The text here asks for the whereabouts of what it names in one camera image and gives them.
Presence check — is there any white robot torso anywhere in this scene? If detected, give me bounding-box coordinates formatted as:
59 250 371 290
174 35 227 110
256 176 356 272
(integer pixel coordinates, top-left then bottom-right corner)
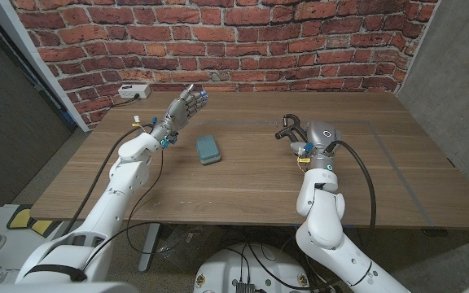
0 280 469 293

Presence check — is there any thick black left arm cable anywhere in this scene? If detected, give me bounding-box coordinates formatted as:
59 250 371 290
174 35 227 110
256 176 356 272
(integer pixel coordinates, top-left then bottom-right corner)
61 123 156 237

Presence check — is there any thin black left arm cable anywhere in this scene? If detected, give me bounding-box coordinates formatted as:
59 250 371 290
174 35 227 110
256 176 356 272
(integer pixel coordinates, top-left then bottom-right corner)
81 146 185 272

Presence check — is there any white power strip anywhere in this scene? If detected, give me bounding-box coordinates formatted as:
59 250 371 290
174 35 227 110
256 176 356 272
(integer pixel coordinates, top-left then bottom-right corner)
117 83 152 100

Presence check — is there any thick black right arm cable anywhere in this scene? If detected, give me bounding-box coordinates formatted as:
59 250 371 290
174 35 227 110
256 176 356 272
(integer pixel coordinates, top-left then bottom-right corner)
326 140 378 231

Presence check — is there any teal rectangular sponge block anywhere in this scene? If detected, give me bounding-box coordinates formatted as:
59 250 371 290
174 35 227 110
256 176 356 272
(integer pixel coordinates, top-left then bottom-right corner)
195 134 222 166

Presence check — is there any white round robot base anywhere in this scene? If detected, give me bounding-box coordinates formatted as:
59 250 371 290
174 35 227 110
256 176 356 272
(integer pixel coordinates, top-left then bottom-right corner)
193 243 311 293

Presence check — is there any white table leg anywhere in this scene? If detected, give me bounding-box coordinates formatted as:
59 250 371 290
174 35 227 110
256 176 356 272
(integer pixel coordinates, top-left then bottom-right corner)
138 222 161 273

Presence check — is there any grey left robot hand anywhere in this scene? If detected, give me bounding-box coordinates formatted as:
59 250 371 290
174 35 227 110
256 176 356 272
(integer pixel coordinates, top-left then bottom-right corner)
151 83 209 142

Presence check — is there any white door frame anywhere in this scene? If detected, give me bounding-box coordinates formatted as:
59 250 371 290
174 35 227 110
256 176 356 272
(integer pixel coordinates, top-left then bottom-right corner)
0 0 91 133

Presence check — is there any red brick print backdrop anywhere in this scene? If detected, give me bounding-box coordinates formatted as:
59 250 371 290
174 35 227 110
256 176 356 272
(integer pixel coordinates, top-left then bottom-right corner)
10 0 441 131

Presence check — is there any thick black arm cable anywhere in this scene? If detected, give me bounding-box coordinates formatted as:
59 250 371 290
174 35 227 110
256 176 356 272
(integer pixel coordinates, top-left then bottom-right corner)
326 140 378 231
61 123 156 237

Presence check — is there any black grip strengthener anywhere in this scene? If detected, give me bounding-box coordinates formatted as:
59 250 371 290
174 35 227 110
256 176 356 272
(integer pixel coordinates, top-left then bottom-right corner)
274 113 309 143

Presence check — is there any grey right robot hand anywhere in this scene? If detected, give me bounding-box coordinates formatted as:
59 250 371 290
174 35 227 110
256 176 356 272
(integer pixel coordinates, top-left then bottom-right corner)
290 120 341 171

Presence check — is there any black power strip cable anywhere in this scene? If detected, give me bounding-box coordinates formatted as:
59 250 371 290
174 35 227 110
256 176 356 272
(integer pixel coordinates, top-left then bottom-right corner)
111 94 141 108

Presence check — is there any dark door panel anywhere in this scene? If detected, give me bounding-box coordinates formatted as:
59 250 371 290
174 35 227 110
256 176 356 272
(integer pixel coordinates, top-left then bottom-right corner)
0 11 77 216

